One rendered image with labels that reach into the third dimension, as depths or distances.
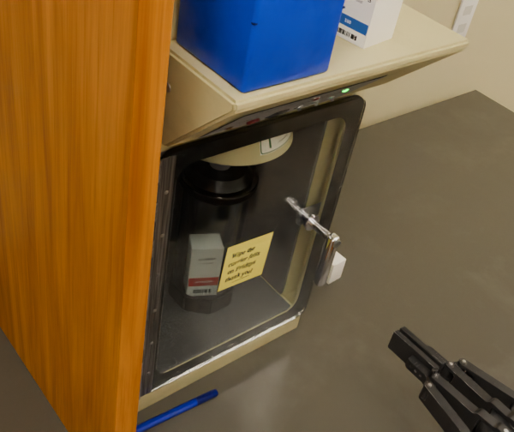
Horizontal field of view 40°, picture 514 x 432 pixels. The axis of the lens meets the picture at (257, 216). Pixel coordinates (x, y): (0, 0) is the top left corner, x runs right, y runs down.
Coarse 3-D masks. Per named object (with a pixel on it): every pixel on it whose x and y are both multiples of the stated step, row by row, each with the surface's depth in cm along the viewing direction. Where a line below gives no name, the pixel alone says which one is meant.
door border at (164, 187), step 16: (240, 128) 76; (160, 176) 71; (160, 192) 73; (160, 208) 74; (160, 224) 76; (160, 240) 77; (160, 256) 79; (160, 272) 81; (160, 288) 83; (160, 304) 85; (144, 352) 88; (144, 368) 91; (144, 384) 93
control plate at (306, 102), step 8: (376, 80) 73; (344, 88) 70; (352, 88) 73; (312, 96) 66; (320, 96) 69; (328, 96) 72; (336, 96) 76; (288, 104) 65; (296, 104) 68; (304, 104) 72; (312, 104) 75; (256, 112) 63; (264, 112) 65; (272, 112) 68; (240, 120) 64; (248, 120) 68; (224, 128) 67; (232, 128) 70; (200, 136) 68
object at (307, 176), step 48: (192, 144) 72; (240, 144) 77; (288, 144) 82; (336, 144) 89; (192, 192) 76; (240, 192) 82; (288, 192) 88; (336, 192) 96; (192, 240) 81; (240, 240) 88; (288, 240) 95; (192, 288) 87; (240, 288) 94; (288, 288) 103; (192, 336) 94; (240, 336) 102
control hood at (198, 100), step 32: (416, 32) 74; (448, 32) 75; (192, 64) 60; (352, 64) 65; (384, 64) 67; (416, 64) 72; (192, 96) 61; (224, 96) 57; (256, 96) 58; (288, 96) 60; (192, 128) 62
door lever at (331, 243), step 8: (312, 216) 95; (312, 224) 95; (320, 232) 94; (328, 232) 94; (328, 240) 93; (336, 240) 93; (328, 248) 94; (336, 248) 94; (320, 256) 96; (328, 256) 95; (320, 264) 96; (328, 264) 96; (320, 272) 97; (328, 272) 97; (320, 280) 97
